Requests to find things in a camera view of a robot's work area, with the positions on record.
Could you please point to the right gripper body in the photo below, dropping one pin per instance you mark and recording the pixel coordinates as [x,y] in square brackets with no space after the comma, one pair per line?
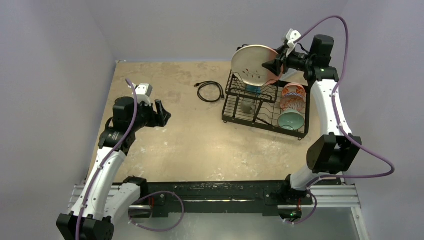
[282,60]

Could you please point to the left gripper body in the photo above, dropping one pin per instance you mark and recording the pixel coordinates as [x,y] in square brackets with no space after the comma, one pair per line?
[146,116]

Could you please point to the red floral bowl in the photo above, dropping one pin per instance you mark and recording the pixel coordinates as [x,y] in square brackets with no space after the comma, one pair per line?
[293,89]

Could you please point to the pink and cream plate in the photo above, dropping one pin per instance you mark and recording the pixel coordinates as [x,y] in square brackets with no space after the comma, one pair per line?
[246,65]

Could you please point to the blue polka dot mug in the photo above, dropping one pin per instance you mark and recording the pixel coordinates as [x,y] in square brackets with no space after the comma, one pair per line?
[253,90]

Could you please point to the red geometric pattern bowl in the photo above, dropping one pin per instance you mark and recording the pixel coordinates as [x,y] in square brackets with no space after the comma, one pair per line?
[293,102]

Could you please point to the small grey mug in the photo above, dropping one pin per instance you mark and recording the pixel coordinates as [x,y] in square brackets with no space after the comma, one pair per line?
[248,105]

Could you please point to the mint green bowl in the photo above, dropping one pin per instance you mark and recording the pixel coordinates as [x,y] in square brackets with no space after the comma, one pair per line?
[291,119]

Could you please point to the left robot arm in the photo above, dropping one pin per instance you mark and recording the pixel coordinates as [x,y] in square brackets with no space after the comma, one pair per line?
[95,213]

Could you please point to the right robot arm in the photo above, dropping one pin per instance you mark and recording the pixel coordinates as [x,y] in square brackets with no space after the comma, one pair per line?
[333,152]

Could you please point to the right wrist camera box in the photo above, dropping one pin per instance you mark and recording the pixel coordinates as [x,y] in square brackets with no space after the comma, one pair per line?
[290,41]

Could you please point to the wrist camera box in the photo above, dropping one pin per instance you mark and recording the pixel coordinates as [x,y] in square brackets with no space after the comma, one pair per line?
[142,92]
[290,41]

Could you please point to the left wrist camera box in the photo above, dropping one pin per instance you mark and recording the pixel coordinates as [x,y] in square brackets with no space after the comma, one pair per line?
[142,92]

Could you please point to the black wire dish rack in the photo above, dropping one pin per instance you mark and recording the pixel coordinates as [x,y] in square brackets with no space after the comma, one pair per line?
[267,109]

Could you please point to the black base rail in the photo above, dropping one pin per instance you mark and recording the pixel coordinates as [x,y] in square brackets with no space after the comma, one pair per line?
[269,198]

